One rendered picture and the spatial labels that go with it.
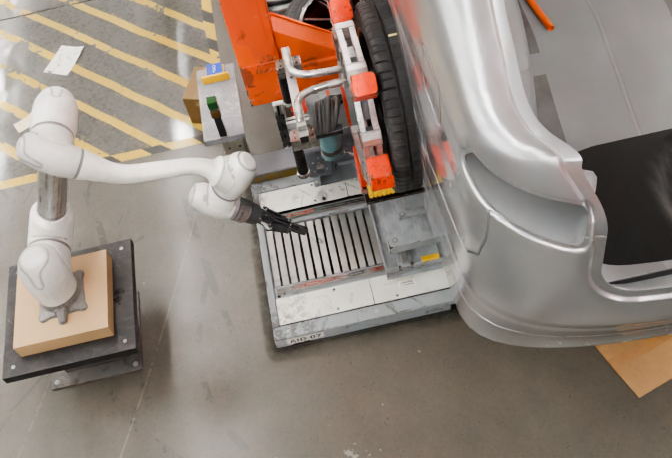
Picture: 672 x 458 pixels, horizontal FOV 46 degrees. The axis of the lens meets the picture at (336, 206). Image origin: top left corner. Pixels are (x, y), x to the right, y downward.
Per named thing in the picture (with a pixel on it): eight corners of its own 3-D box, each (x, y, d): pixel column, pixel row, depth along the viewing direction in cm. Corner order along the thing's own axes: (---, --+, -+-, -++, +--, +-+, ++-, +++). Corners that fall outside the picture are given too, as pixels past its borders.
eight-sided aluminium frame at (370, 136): (390, 209, 279) (378, 102, 235) (372, 213, 279) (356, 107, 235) (359, 100, 311) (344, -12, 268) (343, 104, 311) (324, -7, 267)
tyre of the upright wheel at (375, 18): (479, 177, 241) (432, -37, 240) (403, 194, 241) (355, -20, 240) (446, 180, 307) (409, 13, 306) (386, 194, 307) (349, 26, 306)
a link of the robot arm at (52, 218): (25, 262, 297) (32, 215, 310) (71, 265, 302) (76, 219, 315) (23, 121, 240) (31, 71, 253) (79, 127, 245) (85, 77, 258)
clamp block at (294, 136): (320, 146, 257) (318, 135, 253) (293, 152, 257) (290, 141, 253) (318, 134, 260) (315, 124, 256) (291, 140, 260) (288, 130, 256)
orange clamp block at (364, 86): (377, 97, 246) (379, 92, 237) (353, 103, 246) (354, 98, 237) (373, 75, 246) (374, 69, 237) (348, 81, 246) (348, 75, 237)
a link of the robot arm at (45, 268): (32, 311, 290) (6, 279, 273) (38, 269, 301) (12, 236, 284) (76, 304, 290) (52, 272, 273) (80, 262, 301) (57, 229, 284)
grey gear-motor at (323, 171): (404, 182, 348) (400, 129, 319) (311, 203, 347) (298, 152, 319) (395, 151, 358) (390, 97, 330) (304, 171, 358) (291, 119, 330)
